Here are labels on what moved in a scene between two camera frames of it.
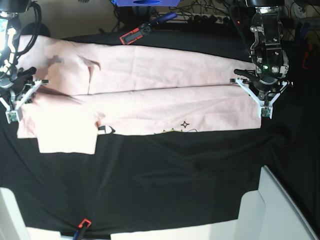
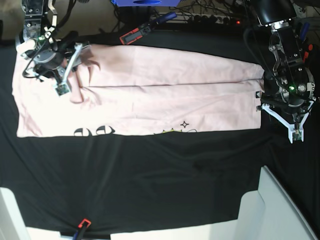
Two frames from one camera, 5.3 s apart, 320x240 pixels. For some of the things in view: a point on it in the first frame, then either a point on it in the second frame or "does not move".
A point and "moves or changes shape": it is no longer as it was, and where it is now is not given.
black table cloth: (145, 180) does not move
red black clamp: (145, 29) does not move
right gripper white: (265, 108) → (295, 133)
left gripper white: (16, 116) → (63, 88)
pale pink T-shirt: (128, 88) moves or changes shape
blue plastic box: (146, 3) does not move
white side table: (268, 213) does not move
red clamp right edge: (310, 48) does not move
